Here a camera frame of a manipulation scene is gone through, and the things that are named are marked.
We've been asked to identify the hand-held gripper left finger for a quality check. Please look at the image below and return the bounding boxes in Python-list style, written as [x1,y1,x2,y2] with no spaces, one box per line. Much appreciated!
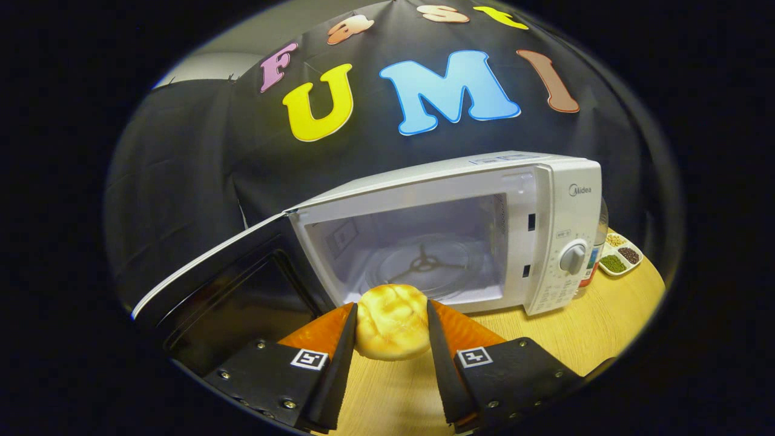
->
[203,303,359,434]

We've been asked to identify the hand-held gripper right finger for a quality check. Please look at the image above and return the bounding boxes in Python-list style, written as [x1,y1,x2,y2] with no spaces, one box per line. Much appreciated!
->
[427,300,585,434]

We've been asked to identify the golden bread bun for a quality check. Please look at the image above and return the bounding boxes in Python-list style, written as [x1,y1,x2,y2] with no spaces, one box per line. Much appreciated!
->
[355,284,432,362]

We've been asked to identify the white microwave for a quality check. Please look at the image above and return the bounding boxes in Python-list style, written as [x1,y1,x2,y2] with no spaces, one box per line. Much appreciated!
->
[130,150,603,376]

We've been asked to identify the plastic bottle with red label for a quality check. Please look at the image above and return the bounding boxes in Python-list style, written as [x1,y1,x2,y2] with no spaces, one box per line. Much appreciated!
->
[575,197,609,297]

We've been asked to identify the white divided dish of beans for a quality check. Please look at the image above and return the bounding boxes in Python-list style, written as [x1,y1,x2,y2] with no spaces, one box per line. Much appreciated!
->
[598,232,644,277]

